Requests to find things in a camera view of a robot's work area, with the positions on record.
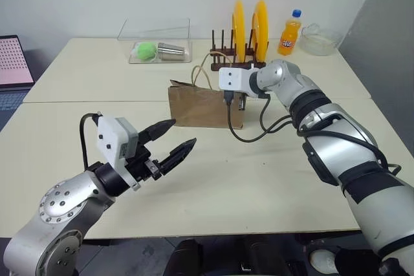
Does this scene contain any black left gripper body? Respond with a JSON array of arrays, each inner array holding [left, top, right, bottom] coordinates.
[[125, 142, 163, 183]]

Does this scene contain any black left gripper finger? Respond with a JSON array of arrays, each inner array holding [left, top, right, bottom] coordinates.
[[138, 119, 177, 144], [158, 137, 198, 175]]

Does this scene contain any brown paper bag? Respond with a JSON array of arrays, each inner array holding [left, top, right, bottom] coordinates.
[[167, 52, 246, 131]]

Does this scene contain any dark wooden dish rack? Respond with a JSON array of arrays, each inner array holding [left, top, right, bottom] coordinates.
[[210, 28, 268, 72]]

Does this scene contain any yellow plate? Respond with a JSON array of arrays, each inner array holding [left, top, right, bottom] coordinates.
[[251, 0, 270, 63], [230, 0, 247, 64]]

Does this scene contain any green fuzzy ball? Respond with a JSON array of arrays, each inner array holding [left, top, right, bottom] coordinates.
[[135, 41, 158, 62]]

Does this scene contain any stainless steel cup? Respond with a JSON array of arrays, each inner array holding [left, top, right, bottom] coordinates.
[[157, 42, 189, 61]]

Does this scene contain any orange soda bottle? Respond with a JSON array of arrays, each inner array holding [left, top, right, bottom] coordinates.
[[277, 8, 303, 57]]

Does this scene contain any clear plastic box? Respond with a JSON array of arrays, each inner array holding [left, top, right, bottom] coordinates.
[[117, 17, 193, 65]]

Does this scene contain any clear glass bowl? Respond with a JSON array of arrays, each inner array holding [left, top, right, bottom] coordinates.
[[300, 23, 344, 57]]

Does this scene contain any black rounded shape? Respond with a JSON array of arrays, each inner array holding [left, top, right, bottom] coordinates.
[[171, 238, 205, 276]]

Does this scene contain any grey partition panel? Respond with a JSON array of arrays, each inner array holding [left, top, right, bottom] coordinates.
[[336, 0, 414, 173]]

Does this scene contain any open laptop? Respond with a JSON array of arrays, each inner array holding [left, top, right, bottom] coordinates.
[[0, 34, 35, 129]]

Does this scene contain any white rounded shape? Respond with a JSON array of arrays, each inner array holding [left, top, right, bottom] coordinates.
[[309, 249, 340, 275]]

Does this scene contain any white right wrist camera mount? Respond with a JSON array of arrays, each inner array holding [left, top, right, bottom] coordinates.
[[218, 66, 260, 93]]

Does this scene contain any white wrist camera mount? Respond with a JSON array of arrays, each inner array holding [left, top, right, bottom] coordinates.
[[218, 66, 260, 93], [96, 115, 142, 190]]

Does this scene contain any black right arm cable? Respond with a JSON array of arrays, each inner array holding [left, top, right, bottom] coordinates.
[[223, 89, 402, 177]]

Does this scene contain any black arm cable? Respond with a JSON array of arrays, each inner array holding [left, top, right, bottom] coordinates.
[[223, 89, 402, 177], [79, 112, 100, 171]]

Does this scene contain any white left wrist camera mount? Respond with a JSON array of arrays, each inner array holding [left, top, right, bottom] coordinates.
[[96, 115, 142, 190]]

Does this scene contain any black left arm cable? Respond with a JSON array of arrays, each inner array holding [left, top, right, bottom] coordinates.
[[79, 112, 100, 171]]

